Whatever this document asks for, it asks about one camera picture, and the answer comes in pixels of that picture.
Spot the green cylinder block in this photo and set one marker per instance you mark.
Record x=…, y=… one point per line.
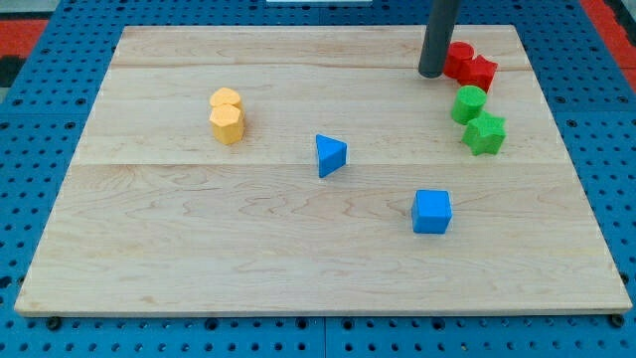
x=468, y=104

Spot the green star block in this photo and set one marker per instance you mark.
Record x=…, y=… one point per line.
x=485, y=133

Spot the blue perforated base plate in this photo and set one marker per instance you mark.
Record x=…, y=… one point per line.
x=49, y=101

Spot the yellow heart block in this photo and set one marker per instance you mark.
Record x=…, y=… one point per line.
x=224, y=96

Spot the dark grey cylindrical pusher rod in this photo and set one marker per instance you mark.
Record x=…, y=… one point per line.
x=437, y=36

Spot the red star block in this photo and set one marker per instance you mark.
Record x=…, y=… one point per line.
x=478, y=72

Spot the red cylinder block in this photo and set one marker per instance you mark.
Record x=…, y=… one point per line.
x=458, y=53

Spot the blue triangular prism block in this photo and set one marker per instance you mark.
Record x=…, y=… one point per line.
x=331, y=154

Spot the blue cube block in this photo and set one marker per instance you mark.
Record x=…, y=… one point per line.
x=431, y=212

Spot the yellow pentagon block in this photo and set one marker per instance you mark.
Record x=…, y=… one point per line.
x=227, y=123

